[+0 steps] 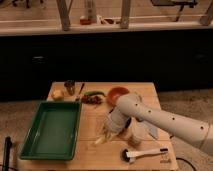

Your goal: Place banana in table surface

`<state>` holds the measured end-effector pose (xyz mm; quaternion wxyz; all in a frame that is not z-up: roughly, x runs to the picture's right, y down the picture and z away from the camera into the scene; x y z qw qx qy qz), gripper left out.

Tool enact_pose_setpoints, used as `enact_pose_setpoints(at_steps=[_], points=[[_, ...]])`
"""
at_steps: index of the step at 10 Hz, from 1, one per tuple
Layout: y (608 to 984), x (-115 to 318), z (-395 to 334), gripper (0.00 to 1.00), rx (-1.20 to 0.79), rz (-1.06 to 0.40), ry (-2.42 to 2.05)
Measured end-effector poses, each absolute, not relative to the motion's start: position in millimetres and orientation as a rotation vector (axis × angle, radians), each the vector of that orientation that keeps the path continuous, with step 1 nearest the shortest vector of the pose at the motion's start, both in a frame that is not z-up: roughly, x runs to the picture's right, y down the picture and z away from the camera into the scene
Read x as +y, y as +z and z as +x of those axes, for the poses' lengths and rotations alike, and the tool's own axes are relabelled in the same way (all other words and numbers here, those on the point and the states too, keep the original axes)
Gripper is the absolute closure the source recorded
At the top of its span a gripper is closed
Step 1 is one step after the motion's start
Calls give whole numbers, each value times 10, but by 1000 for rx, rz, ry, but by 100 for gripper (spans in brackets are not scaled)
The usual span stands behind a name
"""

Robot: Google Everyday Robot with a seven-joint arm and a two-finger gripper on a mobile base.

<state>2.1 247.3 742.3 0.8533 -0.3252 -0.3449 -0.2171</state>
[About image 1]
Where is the yellow round fruit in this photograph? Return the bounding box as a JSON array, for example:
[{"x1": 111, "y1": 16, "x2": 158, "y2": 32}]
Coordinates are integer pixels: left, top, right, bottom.
[{"x1": 51, "y1": 89, "x2": 64, "y2": 101}]

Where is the grey cleaver blade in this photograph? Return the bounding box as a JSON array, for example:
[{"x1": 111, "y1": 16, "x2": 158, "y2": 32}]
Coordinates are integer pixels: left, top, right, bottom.
[{"x1": 141, "y1": 121, "x2": 158, "y2": 139}]

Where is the white handled brush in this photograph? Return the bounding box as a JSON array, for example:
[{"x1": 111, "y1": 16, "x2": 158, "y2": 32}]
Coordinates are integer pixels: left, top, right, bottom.
[{"x1": 121, "y1": 148, "x2": 168, "y2": 163}]

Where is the orange bowl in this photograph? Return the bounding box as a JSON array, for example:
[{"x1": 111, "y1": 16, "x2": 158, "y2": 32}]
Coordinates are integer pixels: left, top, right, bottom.
[{"x1": 106, "y1": 87, "x2": 129, "y2": 106}]

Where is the black handled knife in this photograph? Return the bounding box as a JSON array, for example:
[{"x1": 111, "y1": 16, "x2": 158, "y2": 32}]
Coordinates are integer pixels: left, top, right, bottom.
[{"x1": 75, "y1": 83, "x2": 85, "y2": 101}]

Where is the yellow banana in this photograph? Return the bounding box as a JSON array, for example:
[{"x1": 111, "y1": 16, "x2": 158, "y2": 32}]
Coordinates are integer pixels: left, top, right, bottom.
[{"x1": 94, "y1": 126, "x2": 117, "y2": 146}]

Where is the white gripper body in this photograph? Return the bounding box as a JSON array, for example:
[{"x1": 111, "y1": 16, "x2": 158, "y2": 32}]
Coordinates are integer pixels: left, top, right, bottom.
[{"x1": 104, "y1": 108, "x2": 130, "y2": 133}]

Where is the black post at left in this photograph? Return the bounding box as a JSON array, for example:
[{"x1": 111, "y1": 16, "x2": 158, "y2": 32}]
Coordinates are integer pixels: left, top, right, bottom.
[{"x1": 2, "y1": 136, "x2": 12, "y2": 171}]

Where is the green plastic tray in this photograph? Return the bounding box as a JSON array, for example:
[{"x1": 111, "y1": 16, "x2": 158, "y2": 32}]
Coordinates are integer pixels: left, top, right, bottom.
[{"x1": 20, "y1": 101, "x2": 81, "y2": 161}]

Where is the green chili pepper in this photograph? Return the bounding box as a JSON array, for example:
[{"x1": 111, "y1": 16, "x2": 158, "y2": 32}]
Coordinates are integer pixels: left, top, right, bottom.
[{"x1": 84, "y1": 91, "x2": 106, "y2": 97}]

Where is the beige cup under arm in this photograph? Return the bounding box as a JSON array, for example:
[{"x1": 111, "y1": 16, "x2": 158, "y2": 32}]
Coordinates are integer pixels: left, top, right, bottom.
[{"x1": 128, "y1": 121, "x2": 146, "y2": 146}]

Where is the dark red grapes bunch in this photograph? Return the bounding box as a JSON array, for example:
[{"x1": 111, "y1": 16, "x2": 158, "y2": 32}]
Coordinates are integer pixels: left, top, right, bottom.
[{"x1": 81, "y1": 95, "x2": 102, "y2": 104}]

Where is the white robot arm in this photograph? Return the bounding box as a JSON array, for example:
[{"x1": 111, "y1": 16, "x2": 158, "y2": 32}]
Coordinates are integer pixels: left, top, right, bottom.
[{"x1": 104, "y1": 93, "x2": 213, "y2": 157}]

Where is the metal cup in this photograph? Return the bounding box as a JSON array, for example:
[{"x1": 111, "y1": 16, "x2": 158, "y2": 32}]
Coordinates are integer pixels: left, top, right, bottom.
[{"x1": 64, "y1": 80, "x2": 75, "y2": 95}]

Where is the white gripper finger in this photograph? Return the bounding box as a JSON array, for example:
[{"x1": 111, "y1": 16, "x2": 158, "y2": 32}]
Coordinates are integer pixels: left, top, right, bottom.
[
  {"x1": 103, "y1": 129, "x2": 115, "y2": 142},
  {"x1": 121, "y1": 120, "x2": 132, "y2": 138}
]

